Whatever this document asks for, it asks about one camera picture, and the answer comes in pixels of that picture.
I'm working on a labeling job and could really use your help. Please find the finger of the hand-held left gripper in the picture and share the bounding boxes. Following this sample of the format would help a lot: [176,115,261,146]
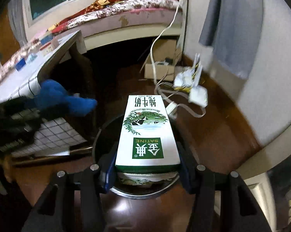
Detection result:
[43,97,98,117]
[36,78,70,109]

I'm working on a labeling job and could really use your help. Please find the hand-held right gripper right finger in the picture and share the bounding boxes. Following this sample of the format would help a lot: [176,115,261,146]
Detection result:
[176,140,269,232]

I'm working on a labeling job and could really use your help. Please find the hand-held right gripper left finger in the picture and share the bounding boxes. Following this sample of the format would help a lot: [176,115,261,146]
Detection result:
[21,140,119,232]

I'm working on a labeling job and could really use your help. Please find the black plastic bin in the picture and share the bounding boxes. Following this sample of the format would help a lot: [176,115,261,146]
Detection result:
[92,116,199,196]

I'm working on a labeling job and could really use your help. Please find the blue paper cup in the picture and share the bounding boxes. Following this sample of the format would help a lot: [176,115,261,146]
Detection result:
[16,58,27,71]
[40,33,54,45]

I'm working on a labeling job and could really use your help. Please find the red and white carton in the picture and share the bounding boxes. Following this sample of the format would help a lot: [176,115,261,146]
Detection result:
[40,41,59,53]

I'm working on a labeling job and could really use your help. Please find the green and white milk carton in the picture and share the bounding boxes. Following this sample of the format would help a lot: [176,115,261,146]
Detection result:
[115,95,181,183]

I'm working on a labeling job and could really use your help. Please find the white checked tablecloth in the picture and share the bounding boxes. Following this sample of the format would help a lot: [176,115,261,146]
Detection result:
[0,30,93,160]

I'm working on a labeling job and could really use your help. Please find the white power adapter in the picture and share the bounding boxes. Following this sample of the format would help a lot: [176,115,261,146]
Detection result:
[165,101,178,120]

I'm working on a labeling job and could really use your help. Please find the narrow grey curtain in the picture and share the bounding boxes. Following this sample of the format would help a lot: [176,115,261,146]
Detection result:
[8,0,27,46]

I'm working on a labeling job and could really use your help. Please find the large white-framed window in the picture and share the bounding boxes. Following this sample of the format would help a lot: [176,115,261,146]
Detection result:
[27,0,110,22]

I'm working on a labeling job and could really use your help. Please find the brown cardboard box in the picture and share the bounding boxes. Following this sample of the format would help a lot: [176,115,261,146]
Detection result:
[144,37,182,81]

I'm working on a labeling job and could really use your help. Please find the white router with antennas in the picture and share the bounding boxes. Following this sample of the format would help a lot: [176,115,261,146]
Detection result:
[173,53,203,90]

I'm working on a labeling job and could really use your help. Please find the bed with floral sheet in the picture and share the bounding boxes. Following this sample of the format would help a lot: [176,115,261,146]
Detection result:
[1,0,185,51]

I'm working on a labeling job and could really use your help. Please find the long tied grey curtain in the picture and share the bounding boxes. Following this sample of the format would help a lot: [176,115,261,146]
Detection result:
[199,0,263,80]

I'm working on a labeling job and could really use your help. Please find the long white cable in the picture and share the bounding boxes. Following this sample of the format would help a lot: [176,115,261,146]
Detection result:
[150,0,206,119]

